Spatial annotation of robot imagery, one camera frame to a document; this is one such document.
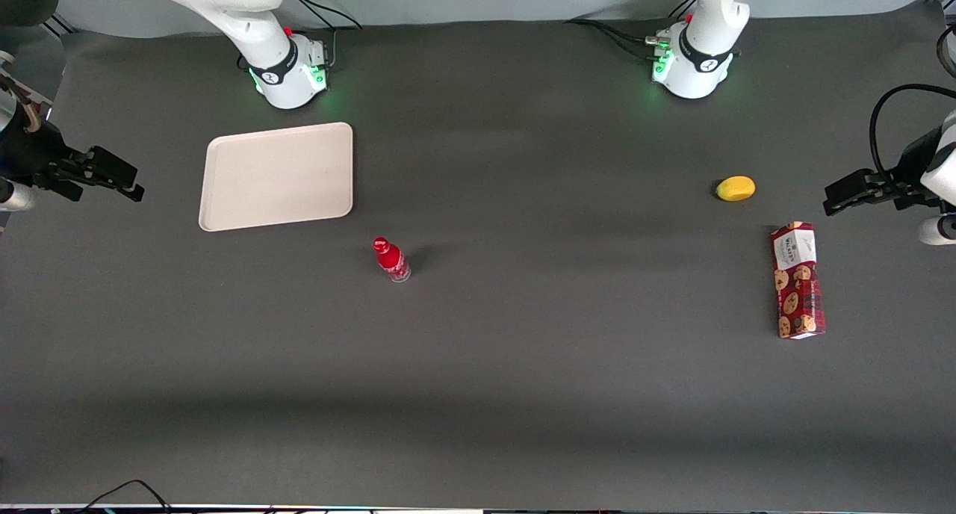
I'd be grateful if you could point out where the black cable at table edge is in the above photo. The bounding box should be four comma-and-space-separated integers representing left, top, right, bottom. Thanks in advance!
71, 479, 174, 514

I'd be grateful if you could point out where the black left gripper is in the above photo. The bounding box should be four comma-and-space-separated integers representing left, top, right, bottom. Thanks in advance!
824, 126, 945, 217

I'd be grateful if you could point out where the red cookie box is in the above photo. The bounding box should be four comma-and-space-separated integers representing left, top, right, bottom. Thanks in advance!
770, 221, 827, 340

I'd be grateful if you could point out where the beige plastic tray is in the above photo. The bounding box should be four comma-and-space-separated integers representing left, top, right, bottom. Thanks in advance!
198, 122, 355, 232

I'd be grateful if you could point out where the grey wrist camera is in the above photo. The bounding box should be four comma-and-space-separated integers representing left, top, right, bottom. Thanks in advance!
0, 179, 37, 213
919, 214, 956, 246

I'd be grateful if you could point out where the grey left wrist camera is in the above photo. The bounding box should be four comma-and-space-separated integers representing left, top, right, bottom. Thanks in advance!
919, 214, 956, 246

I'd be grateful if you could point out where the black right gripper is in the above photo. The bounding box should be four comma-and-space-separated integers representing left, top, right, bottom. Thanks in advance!
0, 120, 145, 202

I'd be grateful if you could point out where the black left arm base cable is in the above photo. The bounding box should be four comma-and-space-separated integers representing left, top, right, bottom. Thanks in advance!
563, 0, 699, 61

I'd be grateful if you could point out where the yellow lemon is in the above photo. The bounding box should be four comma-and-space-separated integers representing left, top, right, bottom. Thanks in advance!
716, 176, 757, 202

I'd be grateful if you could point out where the black left wrist cable loop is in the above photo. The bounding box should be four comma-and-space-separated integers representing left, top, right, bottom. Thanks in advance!
869, 84, 956, 182

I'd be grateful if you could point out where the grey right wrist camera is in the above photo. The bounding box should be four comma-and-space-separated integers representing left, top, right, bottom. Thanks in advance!
0, 179, 37, 213

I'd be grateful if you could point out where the red coke bottle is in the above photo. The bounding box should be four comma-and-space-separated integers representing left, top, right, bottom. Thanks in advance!
373, 236, 412, 284

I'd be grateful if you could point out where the black cable beside table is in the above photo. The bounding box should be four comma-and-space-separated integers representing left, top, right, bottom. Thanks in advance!
937, 24, 956, 80

